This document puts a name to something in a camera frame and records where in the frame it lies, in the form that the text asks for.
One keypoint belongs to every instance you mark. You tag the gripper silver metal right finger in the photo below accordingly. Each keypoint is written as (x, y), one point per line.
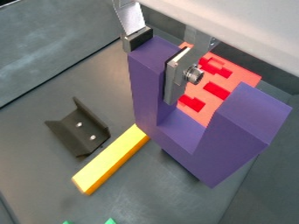
(181, 66)

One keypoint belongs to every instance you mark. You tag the yellow rectangular bar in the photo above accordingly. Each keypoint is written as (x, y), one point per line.
(100, 168)

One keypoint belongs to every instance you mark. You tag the purple U-shaped block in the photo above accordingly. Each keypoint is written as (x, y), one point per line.
(213, 150)

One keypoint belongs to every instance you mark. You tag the black angle bracket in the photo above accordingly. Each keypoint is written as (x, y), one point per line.
(80, 130)

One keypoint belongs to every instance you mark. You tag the green W-shaped block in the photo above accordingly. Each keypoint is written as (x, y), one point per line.
(109, 221)

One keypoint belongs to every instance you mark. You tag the red slotted board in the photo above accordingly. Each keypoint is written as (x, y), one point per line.
(201, 98)

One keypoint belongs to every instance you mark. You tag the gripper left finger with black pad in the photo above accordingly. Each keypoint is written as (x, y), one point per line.
(137, 33)

